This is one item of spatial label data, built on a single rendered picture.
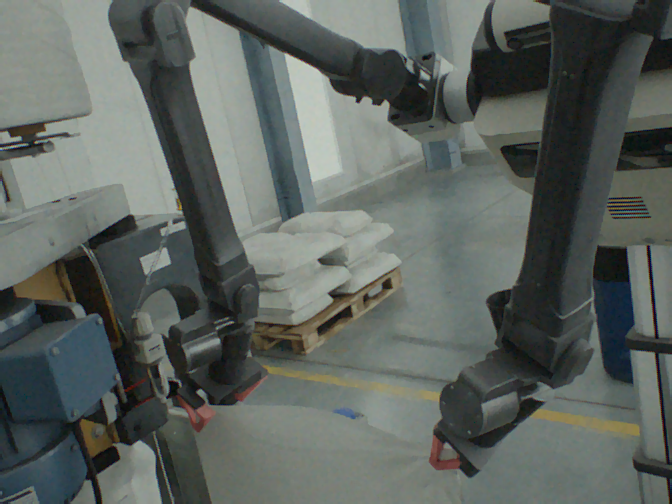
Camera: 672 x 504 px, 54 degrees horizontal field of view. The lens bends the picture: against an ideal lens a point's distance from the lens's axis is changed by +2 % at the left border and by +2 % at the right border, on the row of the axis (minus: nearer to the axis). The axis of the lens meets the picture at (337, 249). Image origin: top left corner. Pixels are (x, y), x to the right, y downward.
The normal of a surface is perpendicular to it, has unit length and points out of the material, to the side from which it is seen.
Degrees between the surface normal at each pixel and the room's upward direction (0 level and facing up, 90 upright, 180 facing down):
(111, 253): 90
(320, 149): 90
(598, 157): 116
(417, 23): 90
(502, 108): 40
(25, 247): 90
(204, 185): 102
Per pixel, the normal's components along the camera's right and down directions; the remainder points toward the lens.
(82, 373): 0.96, -0.14
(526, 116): -0.56, -0.53
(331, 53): 0.62, 0.28
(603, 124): 0.54, 0.51
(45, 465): 0.81, 0.00
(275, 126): -0.59, 0.31
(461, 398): -0.77, 0.09
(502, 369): 0.18, -0.86
